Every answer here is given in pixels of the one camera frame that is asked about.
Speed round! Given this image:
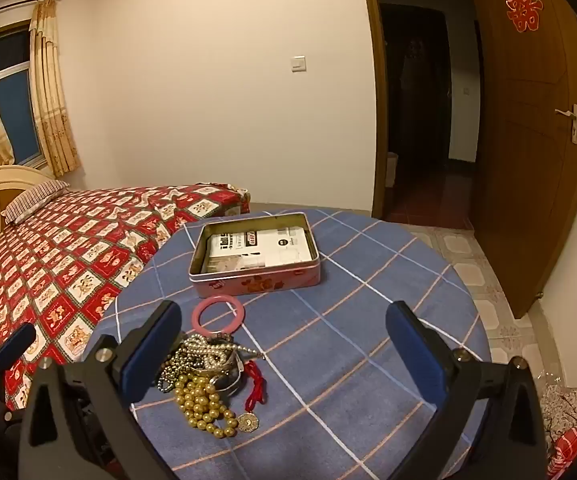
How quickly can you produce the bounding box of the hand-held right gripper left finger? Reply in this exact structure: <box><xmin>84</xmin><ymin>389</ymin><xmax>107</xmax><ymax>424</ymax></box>
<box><xmin>18</xmin><ymin>300</ymin><xmax>184</xmax><ymax>480</ymax></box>

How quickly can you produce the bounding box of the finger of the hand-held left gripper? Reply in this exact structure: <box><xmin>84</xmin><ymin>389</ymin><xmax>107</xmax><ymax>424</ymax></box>
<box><xmin>0</xmin><ymin>322</ymin><xmax>37</xmax><ymax>371</ymax></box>

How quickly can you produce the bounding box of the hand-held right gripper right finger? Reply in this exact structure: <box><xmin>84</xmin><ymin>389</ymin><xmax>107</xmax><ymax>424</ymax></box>
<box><xmin>385</xmin><ymin>301</ymin><xmax>549</xmax><ymax>480</ymax></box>

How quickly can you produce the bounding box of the pearl necklace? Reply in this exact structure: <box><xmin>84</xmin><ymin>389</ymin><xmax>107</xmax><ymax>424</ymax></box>
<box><xmin>166</xmin><ymin>332</ymin><xmax>264</xmax><ymax>376</ymax></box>

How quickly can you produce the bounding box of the pink bangle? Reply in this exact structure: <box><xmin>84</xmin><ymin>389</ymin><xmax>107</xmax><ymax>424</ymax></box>
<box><xmin>192</xmin><ymin>296</ymin><xmax>245</xmax><ymax>335</ymax></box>

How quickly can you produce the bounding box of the gold bead necklace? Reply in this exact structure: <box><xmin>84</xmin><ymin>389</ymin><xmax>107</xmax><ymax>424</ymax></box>
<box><xmin>174</xmin><ymin>374</ymin><xmax>239</xmax><ymax>438</ymax></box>

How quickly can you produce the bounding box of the silver bangle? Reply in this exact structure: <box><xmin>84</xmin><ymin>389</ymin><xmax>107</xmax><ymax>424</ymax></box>
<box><xmin>208</xmin><ymin>347</ymin><xmax>246</xmax><ymax>393</ymax></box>

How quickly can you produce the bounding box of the red cord gold pendant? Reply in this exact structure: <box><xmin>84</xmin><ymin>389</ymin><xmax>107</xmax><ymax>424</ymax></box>
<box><xmin>236</xmin><ymin>360</ymin><xmax>268</xmax><ymax>434</ymax></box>

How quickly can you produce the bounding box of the pink tin box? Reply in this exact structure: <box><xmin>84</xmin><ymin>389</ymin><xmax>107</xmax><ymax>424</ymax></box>
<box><xmin>188</xmin><ymin>212</ymin><xmax>322</xmax><ymax>298</ymax></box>

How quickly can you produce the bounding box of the blue plaid tablecloth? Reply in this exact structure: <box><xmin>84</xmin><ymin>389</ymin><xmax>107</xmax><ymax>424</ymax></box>
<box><xmin>84</xmin><ymin>207</ymin><xmax>492</xmax><ymax>480</ymax></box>

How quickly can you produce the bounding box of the red printed bed blanket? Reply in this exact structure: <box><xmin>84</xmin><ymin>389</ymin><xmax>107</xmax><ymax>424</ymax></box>
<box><xmin>0</xmin><ymin>183</ymin><xmax>250</xmax><ymax>411</ymax></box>

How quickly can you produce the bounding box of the striped pillow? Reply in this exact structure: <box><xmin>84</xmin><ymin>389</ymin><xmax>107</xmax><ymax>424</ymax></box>
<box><xmin>1</xmin><ymin>180</ymin><xmax>70</xmax><ymax>224</ymax></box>

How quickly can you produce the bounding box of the printed paper sheet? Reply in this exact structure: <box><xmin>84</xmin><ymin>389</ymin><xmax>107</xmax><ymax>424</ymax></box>
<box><xmin>205</xmin><ymin>226</ymin><xmax>312</xmax><ymax>273</ymax></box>

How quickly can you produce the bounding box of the red plaid cloth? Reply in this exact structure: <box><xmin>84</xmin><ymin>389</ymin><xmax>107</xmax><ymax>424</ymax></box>
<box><xmin>549</xmin><ymin>420</ymin><xmax>577</xmax><ymax>478</ymax></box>

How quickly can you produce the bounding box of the brown wooden door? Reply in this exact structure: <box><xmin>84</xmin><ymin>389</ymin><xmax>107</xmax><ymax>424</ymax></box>
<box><xmin>470</xmin><ymin>0</ymin><xmax>577</xmax><ymax>320</ymax></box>

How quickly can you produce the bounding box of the window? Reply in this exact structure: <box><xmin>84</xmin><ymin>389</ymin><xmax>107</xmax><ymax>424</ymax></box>
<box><xmin>0</xmin><ymin>27</ymin><xmax>44</xmax><ymax>166</ymax></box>

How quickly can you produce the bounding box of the dark curtain rod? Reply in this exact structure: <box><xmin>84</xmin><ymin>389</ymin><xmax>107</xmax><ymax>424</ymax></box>
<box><xmin>0</xmin><ymin>0</ymin><xmax>63</xmax><ymax>11</ymax></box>

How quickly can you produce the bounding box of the red paper door decoration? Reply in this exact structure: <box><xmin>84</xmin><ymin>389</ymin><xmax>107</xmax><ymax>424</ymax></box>
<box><xmin>501</xmin><ymin>0</ymin><xmax>541</xmax><ymax>32</ymax></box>

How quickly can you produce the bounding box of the brown door frame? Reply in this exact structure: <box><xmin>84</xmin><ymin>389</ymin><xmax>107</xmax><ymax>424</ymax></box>
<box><xmin>357</xmin><ymin>0</ymin><xmax>389</xmax><ymax>221</ymax></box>

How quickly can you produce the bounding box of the metal door handle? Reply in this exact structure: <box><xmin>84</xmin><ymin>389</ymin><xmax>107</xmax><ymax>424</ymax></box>
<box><xmin>556</xmin><ymin>104</ymin><xmax>577</xmax><ymax>145</ymax></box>

